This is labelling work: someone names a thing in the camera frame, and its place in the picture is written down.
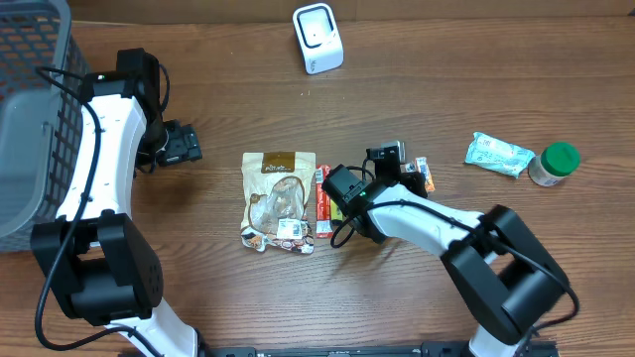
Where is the orange tissue pack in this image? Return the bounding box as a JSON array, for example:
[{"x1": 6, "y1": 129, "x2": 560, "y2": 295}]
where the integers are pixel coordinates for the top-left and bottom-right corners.
[{"x1": 404, "y1": 157, "x2": 436, "y2": 192}]

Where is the yellow highlighter marker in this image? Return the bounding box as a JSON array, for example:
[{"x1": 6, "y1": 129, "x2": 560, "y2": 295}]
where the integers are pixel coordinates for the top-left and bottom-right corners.
[{"x1": 330, "y1": 200, "x2": 344, "y2": 225}]

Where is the red snack stick packet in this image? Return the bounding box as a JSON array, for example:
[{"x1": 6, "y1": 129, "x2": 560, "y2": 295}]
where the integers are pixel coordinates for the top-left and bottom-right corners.
[{"x1": 316, "y1": 165, "x2": 333, "y2": 239}]

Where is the brown snack pouch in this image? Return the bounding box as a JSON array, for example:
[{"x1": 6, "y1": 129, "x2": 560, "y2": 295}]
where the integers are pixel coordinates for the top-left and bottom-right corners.
[{"x1": 240, "y1": 152, "x2": 317, "y2": 255}]

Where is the teal tissue pack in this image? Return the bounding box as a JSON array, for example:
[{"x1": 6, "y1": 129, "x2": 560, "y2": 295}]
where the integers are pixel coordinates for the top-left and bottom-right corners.
[{"x1": 464, "y1": 132, "x2": 535, "y2": 179}]

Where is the instant noodle cup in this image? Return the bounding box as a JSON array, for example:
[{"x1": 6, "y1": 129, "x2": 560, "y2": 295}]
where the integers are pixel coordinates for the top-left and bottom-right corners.
[{"x1": 528, "y1": 142, "x2": 581, "y2": 186}]

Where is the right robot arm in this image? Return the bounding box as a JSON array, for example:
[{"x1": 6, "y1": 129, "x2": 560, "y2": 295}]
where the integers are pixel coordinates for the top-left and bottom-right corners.
[{"x1": 321, "y1": 142, "x2": 579, "y2": 356}]

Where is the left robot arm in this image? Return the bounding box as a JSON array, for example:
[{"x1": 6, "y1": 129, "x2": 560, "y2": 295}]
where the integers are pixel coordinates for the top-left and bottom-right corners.
[{"x1": 31, "y1": 48, "x2": 209, "y2": 356}]

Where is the white barcode scanner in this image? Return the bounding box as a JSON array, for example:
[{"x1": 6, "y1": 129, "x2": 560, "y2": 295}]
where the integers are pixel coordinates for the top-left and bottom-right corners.
[{"x1": 292, "y1": 2, "x2": 344, "y2": 75}]

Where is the grey plastic mesh basket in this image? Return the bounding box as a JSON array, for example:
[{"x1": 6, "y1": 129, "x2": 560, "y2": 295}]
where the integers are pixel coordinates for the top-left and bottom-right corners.
[{"x1": 1, "y1": 0, "x2": 89, "y2": 253}]

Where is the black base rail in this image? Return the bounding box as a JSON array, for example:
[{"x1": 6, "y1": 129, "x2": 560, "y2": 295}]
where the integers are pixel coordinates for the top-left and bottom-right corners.
[{"x1": 197, "y1": 341, "x2": 560, "y2": 357}]

